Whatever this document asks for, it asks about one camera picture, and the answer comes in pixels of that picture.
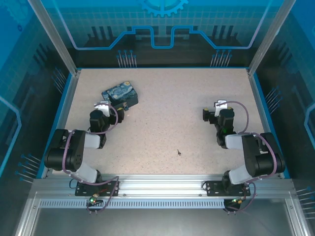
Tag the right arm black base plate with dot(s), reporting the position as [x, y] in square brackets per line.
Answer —
[214, 188]

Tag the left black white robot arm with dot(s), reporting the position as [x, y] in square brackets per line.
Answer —
[73, 152]

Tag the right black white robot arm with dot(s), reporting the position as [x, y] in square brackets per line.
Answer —
[251, 152]

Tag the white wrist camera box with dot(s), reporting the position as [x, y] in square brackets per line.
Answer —
[221, 102]
[106, 111]

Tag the aluminium mounting rail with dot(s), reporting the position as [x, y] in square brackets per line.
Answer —
[160, 184]

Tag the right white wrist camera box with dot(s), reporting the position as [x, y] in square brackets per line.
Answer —
[221, 102]

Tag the small metal key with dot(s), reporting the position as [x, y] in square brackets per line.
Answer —
[179, 152]

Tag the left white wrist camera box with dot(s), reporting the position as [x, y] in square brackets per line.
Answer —
[106, 111]

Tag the small connector with green light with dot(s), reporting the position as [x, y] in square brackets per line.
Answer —
[237, 201]
[93, 199]

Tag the aluminium table side rail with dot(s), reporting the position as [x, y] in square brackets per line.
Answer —
[70, 98]

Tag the aluminium frame post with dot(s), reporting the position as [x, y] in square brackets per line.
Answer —
[57, 37]
[268, 37]

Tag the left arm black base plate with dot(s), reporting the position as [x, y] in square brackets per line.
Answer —
[83, 189]

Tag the blue table border strip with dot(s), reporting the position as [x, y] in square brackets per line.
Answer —
[269, 118]
[59, 118]

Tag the grey metal sheet panel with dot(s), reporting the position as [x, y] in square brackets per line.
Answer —
[160, 223]

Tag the aluminium frame strut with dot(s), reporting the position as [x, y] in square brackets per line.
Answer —
[25, 216]
[295, 216]

